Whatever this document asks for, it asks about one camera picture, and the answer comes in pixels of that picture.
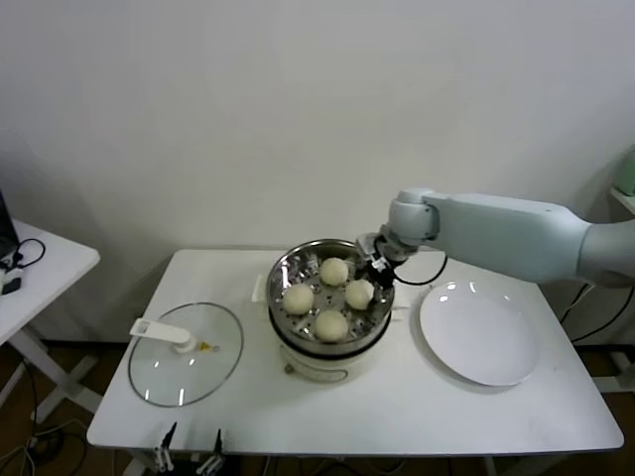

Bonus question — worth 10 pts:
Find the glass lid with white handle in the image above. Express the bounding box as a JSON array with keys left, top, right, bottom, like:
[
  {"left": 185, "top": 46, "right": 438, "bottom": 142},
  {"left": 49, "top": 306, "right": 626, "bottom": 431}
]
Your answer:
[{"left": 127, "top": 301, "right": 245, "bottom": 409}]

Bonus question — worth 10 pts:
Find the black flat device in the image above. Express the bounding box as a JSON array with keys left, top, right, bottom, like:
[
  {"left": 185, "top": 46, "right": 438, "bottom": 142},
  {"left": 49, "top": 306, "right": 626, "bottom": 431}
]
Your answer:
[{"left": 0, "top": 188, "right": 21, "bottom": 249}]

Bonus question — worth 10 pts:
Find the white shelf board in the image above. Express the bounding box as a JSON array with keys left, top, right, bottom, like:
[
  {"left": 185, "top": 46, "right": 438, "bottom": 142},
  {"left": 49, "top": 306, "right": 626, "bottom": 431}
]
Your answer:
[{"left": 608, "top": 186, "right": 635, "bottom": 217}]

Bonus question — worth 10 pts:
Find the white electric cooker pot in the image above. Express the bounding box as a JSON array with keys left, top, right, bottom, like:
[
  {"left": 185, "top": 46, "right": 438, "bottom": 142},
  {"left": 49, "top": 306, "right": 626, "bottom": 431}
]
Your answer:
[{"left": 251, "top": 273, "right": 411, "bottom": 386}]

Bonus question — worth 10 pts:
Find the white round plate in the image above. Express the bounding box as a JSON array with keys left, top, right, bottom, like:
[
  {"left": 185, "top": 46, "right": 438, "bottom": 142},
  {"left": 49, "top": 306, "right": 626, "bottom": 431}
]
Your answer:
[{"left": 417, "top": 280, "right": 541, "bottom": 387}]

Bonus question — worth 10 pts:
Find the white stand foot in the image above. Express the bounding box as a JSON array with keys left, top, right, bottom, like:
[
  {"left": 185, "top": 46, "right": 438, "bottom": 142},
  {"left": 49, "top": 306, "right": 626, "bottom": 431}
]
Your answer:
[{"left": 589, "top": 349, "right": 635, "bottom": 393}]

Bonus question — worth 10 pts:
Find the stainless steel steamer basket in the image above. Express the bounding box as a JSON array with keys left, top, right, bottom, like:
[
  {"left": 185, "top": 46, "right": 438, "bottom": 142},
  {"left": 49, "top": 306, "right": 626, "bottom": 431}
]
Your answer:
[{"left": 265, "top": 239, "right": 397, "bottom": 352}]

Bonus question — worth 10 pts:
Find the white floor cable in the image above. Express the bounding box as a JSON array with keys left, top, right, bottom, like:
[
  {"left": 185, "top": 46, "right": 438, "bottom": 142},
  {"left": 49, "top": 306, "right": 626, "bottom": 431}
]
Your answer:
[{"left": 0, "top": 419, "right": 88, "bottom": 476}]

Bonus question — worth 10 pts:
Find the black floor cable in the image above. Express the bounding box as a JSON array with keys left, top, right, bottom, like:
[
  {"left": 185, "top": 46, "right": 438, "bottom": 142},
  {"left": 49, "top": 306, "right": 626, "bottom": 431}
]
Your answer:
[{"left": 17, "top": 359, "right": 41, "bottom": 425}]

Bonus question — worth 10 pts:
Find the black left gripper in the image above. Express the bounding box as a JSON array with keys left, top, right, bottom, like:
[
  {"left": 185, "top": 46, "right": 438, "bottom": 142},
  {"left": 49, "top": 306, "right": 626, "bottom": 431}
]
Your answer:
[{"left": 152, "top": 420, "right": 224, "bottom": 476}]

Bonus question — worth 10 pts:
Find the white side table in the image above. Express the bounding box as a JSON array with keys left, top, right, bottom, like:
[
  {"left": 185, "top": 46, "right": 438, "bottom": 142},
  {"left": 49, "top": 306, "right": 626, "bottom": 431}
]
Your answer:
[{"left": 0, "top": 219, "right": 101, "bottom": 432}]

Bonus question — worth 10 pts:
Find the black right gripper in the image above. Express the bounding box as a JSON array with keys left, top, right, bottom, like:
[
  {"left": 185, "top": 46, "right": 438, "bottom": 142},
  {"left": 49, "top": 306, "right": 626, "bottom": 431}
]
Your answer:
[{"left": 361, "top": 245, "right": 406, "bottom": 301}]

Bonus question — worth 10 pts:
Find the thin black looped cable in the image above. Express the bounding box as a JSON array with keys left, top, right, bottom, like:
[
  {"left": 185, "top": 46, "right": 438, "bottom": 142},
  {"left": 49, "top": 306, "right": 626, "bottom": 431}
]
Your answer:
[{"left": 9, "top": 238, "right": 47, "bottom": 272}]

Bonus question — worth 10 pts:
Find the small black white adapter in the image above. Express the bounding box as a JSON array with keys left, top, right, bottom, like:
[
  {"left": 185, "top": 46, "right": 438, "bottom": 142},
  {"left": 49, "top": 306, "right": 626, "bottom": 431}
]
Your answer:
[{"left": 0, "top": 270, "right": 25, "bottom": 298}]

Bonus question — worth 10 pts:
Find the white steamed baozi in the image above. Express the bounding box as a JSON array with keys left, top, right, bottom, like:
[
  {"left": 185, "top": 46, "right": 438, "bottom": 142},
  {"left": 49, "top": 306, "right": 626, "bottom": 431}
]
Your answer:
[
  {"left": 318, "top": 257, "right": 350, "bottom": 288},
  {"left": 343, "top": 280, "right": 375, "bottom": 309},
  {"left": 315, "top": 309, "right": 350, "bottom": 343},
  {"left": 282, "top": 285, "right": 316, "bottom": 317}
]

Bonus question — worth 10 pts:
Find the pale green appliance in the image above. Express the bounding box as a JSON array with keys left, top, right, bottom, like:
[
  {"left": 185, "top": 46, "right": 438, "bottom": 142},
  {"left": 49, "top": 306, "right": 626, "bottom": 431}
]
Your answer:
[{"left": 614, "top": 148, "right": 635, "bottom": 195}]

